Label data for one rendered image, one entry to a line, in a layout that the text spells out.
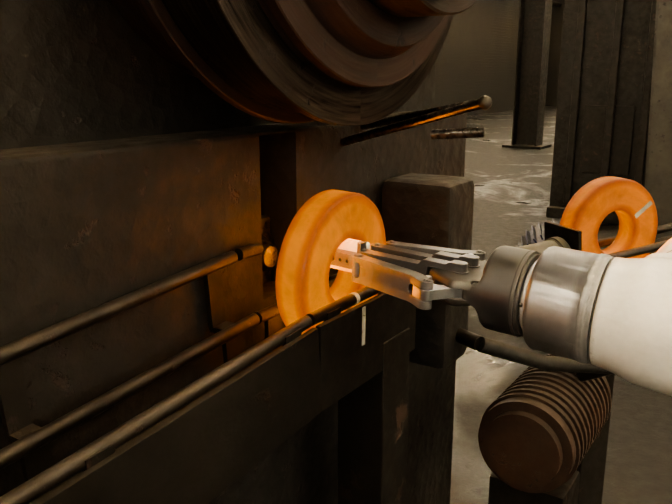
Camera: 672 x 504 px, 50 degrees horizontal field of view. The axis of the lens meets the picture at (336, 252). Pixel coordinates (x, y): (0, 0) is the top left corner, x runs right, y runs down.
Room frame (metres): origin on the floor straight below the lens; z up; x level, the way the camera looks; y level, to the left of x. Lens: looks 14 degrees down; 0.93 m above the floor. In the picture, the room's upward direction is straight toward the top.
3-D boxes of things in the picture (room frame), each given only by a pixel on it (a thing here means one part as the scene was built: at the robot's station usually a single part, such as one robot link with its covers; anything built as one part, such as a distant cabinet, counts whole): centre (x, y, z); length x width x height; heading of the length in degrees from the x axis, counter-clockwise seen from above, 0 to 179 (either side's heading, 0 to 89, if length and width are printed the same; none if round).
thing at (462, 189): (0.90, -0.11, 0.68); 0.11 x 0.08 x 0.24; 57
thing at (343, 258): (0.66, -0.01, 0.75); 0.05 x 0.03 x 0.01; 56
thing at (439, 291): (0.59, -0.10, 0.75); 0.05 x 0.05 x 0.02; 58
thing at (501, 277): (0.61, -0.13, 0.75); 0.09 x 0.08 x 0.07; 57
